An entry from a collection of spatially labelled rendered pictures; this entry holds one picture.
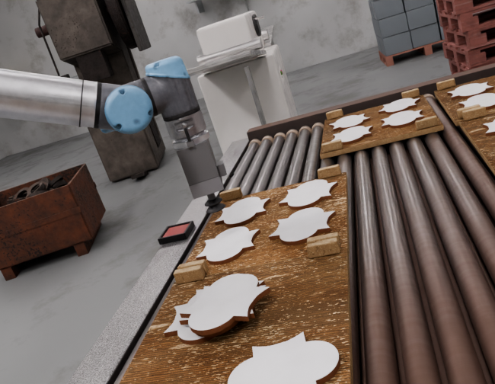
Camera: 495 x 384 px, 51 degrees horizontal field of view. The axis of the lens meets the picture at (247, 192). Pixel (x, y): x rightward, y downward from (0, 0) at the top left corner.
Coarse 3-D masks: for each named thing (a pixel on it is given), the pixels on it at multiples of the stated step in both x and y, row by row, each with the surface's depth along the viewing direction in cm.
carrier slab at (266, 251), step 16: (336, 176) 132; (272, 192) 135; (336, 192) 122; (272, 208) 125; (288, 208) 122; (336, 208) 113; (208, 224) 128; (224, 224) 125; (256, 224) 119; (272, 224) 116; (336, 224) 106; (256, 240) 110; (272, 240) 108; (192, 256) 113; (240, 256) 106; (256, 256) 103; (272, 256) 101; (288, 256) 99; (304, 256) 98; (208, 272) 103
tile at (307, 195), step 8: (304, 184) 130; (312, 184) 128; (320, 184) 127; (328, 184) 125; (336, 184) 125; (288, 192) 129; (296, 192) 127; (304, 192) 125; (312, 192) 123; (320, 192) 122; (328, 192) 120; (288, 200) 123; (296, 200) 122; (304, 200) 120; (312, 200) 119; (320, 200) 119; (296, 208) 119; (304, 208) 118
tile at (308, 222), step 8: (312, 208) 114; (320, 208) 113; (296, 216) 113; (304, 216) 112; (312, 216) 110; (320, 216) 109; (328, 216) 108; (280, 224) 112; (288, 224) 111; (296, 224) 109; (304, 224) 108; (312, 224) 107; (320, 224) 106; (280, 232) 108; (288, 232) 107; (296, 232) 105; (304, 232) 104; (312, 232) 103; (320, 232) 104; (288, 240) 103; (296, 240) 102; (304, 240) 102
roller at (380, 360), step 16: (368, 160) 143; (368, 176) 131; (368, 192) 121; (368, 208) 112; (368, 224) 105; (368, 240) 99; (368, 256) 93; (368, 272) 88; (384, 272) 90; (368, 288) 84; (384, 288) 84; (368, 304) 80; (384, 304) 80; (368, 320) 77; (384, 320) 76; (368, 336) 73; (384, 336) 72; (368, 352) 71; (384, 352) 69; (368, 368) 68; (384, 368) 66
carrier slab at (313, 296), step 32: (192, 288) 99; (288, 288) 88; (320, 288) 85; (160, 320) 92; (256, 320) 82; (288, 320) 80; (320, 320) 77; (160, 352) 82; (192, 352) 80; (224, 352) 77; (352, 352) 70
